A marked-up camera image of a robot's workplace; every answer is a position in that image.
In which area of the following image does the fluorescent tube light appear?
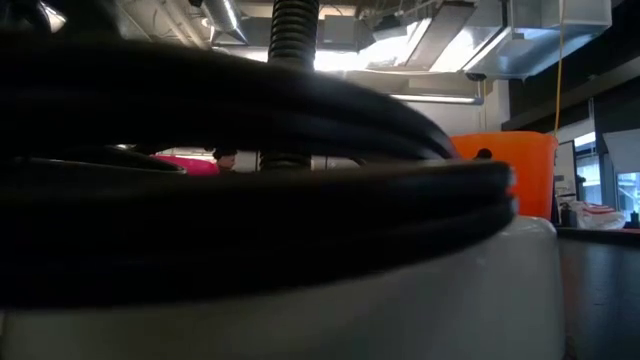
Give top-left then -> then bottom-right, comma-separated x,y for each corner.
389,93 -> 485,105

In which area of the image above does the grey ceiling box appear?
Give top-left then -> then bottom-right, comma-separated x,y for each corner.
322,13 -> 362,51

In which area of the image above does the orange pumpkin bucket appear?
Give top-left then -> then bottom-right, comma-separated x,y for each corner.
449,131 -> 560,221

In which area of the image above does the framed white board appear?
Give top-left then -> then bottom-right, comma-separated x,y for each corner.
553,139 -> 579,201

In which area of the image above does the white red-striped bag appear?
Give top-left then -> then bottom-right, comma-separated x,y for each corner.
569,199 -> 627,231

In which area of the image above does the black lamp power cable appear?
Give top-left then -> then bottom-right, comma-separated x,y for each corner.
0,34 -> 519,309

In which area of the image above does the round silver air duct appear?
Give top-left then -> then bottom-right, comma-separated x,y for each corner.
202,0 -> 250,44

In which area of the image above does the silver rectangular ventilation duct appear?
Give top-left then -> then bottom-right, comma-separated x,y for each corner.
404,0 -> 614,81

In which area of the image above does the yellow hanging cable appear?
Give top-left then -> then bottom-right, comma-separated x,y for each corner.
553,0 -> 566,136

